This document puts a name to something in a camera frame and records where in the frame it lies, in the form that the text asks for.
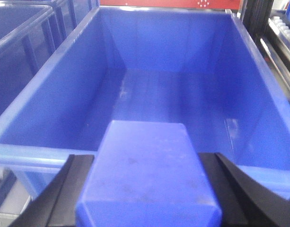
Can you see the blue box-shaped part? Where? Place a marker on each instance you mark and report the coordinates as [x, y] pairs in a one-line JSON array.
[[147, 174]]

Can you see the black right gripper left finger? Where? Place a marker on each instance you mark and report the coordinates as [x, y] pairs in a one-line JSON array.
[[56, 205]]

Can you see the red shelf panel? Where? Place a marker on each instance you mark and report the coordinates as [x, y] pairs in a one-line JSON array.
[[199, 4]]

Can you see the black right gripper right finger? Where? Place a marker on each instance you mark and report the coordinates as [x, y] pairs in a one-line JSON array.
[[243, 201]]

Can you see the blue target bin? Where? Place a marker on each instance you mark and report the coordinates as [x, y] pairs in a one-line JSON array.
[[198, 69]]

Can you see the black roller track rail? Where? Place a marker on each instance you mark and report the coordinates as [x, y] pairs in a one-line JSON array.
[[270, 29]]

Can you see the blue neighbour bin left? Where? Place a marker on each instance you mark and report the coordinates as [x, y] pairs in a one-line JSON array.
[[30, 32]]

